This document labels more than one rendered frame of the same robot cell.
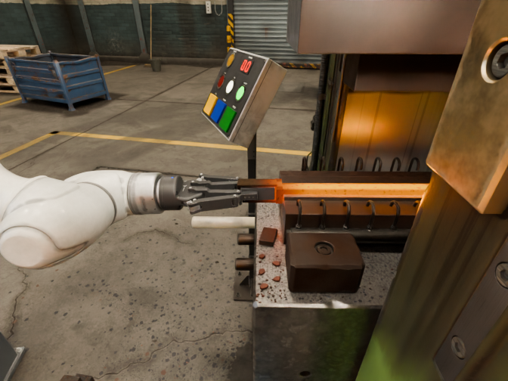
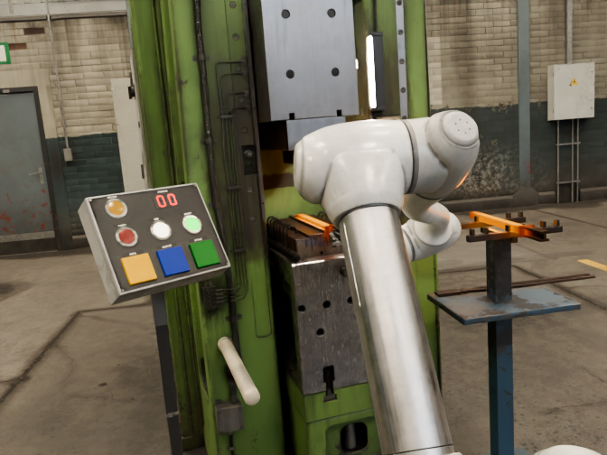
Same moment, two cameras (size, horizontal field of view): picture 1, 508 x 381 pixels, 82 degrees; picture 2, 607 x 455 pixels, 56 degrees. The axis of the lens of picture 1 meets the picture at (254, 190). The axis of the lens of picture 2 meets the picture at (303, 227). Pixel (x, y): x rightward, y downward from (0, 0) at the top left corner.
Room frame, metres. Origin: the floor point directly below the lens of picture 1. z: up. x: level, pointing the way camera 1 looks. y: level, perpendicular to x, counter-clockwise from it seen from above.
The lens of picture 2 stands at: (1.17, 1.68, 1.33)
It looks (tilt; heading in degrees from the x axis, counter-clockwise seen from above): 10 degrees down; 252
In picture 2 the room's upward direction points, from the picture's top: 4 degrees counter-clockwise
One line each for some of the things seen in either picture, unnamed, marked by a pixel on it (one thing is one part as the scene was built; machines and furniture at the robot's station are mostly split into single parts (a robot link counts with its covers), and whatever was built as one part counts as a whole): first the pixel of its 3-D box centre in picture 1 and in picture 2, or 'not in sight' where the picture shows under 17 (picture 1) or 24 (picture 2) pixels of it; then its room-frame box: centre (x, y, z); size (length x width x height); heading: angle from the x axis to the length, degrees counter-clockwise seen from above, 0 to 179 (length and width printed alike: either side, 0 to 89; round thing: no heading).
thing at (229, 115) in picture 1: (228, 119); (203, 254); (0.96, 0.09, 1.01); 0.07 x 0.05 x 0.07; 24
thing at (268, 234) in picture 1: (268, 236); not in sight; (0.46, -0.03, 0.92); 0.04 x 0.03 x 0.01; 166
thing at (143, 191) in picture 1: (150, 193); not in sight; (0.53, 0.22, 0.99); 0.09 x 0.06 x 0.09; 179
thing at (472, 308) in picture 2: not in sight; (499, 301); (0.00, 0.11, 0.71); 0.40 x 0.30 x 0.02; 172
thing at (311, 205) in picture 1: (374, 200); (305, 233); (0.54, -0.27, 0.96); 0.42 x 0.20 x 0.09; 89
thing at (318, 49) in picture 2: not in sight; (304, 61); (0.50, -0.27, 1.56); 0.42 x 0.39 x 0.40; 89
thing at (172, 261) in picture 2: (219, 111); (172, 261); (1.06, 0.13, 1.01); 0.07 x 0.05 x 0.07; 24
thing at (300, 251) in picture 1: (321, 261); not in sight; (0.37, -0.12, 0.95); 0.12 x 0.08 x 0.06; 89
